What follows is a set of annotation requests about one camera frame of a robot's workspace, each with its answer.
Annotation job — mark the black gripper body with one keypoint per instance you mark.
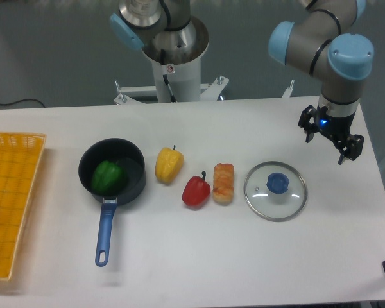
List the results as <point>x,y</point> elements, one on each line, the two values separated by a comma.
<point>333,121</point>

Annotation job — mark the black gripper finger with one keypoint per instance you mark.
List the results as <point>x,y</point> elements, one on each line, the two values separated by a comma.
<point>350,147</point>
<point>307,123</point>

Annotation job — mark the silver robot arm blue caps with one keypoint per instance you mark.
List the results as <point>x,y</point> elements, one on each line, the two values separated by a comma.
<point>321,46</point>

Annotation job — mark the glass pot lid blue knob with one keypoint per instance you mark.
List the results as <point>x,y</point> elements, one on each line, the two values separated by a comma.
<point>275,191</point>

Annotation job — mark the toasted bread roll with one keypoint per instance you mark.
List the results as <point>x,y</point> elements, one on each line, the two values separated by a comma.
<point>223,183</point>

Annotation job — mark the red bell pepper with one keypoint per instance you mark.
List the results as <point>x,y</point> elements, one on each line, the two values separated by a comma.
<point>196,191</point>

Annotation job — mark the yellow bell pepper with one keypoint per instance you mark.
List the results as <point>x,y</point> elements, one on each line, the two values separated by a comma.
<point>168,164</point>

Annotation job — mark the green bell pepper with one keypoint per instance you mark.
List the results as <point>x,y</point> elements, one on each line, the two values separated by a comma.
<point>108,179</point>

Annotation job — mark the yellow woven basket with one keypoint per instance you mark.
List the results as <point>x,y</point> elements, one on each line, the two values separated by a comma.
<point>20,156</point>

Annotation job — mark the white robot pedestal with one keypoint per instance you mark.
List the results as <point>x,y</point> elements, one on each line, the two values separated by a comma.
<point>175,58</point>

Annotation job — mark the white metal base frame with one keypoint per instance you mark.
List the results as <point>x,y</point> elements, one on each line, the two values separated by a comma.
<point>134,95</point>

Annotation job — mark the dark pot blue handle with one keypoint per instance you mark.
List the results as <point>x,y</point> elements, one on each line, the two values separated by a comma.
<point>127,155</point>

